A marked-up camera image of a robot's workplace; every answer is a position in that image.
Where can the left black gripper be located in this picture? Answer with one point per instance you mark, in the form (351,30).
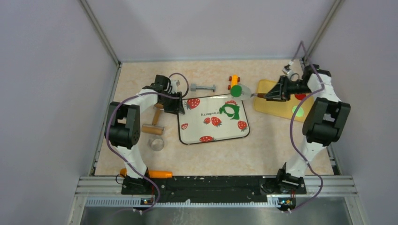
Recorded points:
(177,107)

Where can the wooden handled scraper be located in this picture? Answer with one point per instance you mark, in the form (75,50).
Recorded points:
(247,94)

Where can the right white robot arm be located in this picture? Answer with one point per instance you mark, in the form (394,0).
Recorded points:
(323,125)

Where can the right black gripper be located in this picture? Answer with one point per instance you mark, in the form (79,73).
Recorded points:
(279,93)

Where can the grey toy bolt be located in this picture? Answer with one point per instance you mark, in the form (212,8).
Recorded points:
(194,87)

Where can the wooden rolling pin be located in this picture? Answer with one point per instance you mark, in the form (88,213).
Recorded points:
(153,128)

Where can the green dough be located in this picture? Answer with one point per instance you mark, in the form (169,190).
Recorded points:
(231,110)

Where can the yellow toy car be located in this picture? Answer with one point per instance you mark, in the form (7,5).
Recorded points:
(234,80)

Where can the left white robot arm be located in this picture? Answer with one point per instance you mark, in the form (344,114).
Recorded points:
(123,123)

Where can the white strawberry tray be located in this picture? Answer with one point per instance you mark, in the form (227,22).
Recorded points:
(203,123)

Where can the round green dough wrapper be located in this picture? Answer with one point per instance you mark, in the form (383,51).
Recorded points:
(236,91)

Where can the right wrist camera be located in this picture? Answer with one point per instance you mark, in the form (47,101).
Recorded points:
(288,72)

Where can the red dough disc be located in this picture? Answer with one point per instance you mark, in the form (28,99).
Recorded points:
(300,97)

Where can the light green dough disc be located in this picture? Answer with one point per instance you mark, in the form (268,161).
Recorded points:
(299,113)

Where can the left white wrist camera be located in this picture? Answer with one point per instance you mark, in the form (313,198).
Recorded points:
(174,85)

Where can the orange marker pen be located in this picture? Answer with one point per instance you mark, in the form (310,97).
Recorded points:
(152,174)

